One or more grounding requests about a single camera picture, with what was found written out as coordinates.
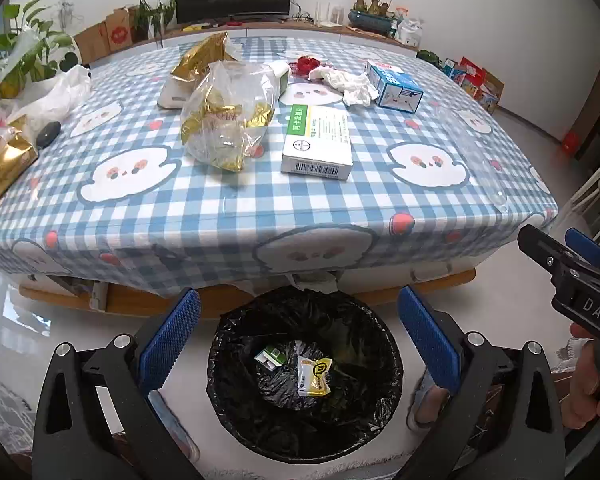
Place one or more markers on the plain brown cardboard box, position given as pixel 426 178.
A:
pixel 91 42

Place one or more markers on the green and white small packet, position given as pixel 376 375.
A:
pixel 270 357

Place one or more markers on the white paper bag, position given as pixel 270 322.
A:
pixel 411 32

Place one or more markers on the spray bottle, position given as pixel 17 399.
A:
pixel 402 17

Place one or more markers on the blue and white milk carton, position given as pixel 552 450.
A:
pixel 395 90

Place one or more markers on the trash bin with black bag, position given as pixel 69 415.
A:
pixel 280 410

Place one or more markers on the person's right slipper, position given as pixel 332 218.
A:
pixel 427 405

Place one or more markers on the white plastic bag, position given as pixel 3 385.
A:
pixel 60 90

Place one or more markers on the crumpled white tissue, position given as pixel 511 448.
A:
pixel 350 85

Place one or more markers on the large leafy potted plant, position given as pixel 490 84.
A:
pixel 25 55

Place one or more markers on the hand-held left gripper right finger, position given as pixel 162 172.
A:
pixel 425 335

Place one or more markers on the grey patterned rug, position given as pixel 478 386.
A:
pixel 2 395

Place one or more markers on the gold foil bag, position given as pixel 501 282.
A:
pixel 200 57

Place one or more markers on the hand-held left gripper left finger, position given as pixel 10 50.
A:
pixel 172 340

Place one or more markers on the bonsai in blue pot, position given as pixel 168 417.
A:
pixel 370 20

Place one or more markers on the person's slipper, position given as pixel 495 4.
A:
pixel 172 425
pixel 427 405

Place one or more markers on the clear bag of gold wrappers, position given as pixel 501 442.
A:
pixel 220 115

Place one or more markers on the small potted floor plant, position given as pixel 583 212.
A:
pixel 430 57

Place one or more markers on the cardboard box with red print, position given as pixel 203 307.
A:
pixel 120 30

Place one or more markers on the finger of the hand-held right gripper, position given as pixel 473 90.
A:
pixel 587 247
pixel 545 252

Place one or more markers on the small red floor container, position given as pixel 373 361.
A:
pixel 571 145

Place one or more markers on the tall potted green plant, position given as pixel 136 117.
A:
pixel 141 15
pixel 164 12

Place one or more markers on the white sideboard with wooden top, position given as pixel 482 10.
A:
pixel 290 33

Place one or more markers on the blue checked printed tablecloth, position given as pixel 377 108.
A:
pixel 180 210

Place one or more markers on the yellow and white sachet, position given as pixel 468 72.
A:
pixel 314 377

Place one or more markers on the gold foil package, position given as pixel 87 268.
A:
pixel 5 160

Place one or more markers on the person's left slipper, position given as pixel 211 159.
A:
pixel 172 425

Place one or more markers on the white router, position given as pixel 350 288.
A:
pixel 330 22

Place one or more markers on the person's right hand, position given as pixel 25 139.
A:
pixel 585 385

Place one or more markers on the wooden table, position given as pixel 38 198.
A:
pixel 145 302

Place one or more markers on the white and green medicine box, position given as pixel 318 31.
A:
pixel 315 145

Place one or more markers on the red gift box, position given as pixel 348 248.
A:
pixel 472 75

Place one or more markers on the white tissue pack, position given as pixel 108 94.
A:
pixel 172 95

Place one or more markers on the small black device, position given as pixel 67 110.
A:
pixel 47 135

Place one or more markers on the colourful printed gift box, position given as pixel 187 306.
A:
pixel 491 92

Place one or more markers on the blue gift box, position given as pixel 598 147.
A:
pixel 454 71

